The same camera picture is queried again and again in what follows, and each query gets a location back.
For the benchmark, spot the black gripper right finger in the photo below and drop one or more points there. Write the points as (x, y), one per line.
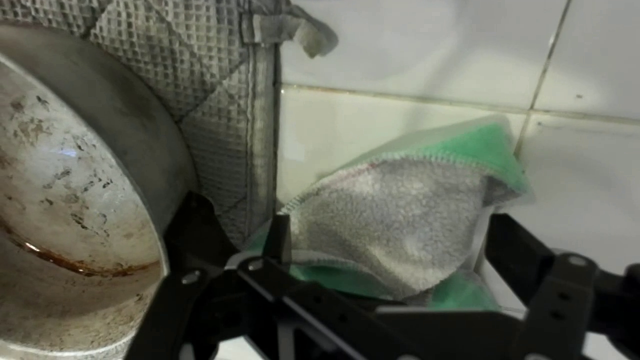
(567, 313)

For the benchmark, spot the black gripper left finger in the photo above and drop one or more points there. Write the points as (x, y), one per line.
(193, 267)

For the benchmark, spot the metal saucepan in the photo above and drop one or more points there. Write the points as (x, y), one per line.
(66, 167)

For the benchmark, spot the grey quilted pot holder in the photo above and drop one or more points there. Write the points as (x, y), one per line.
(200, 53)

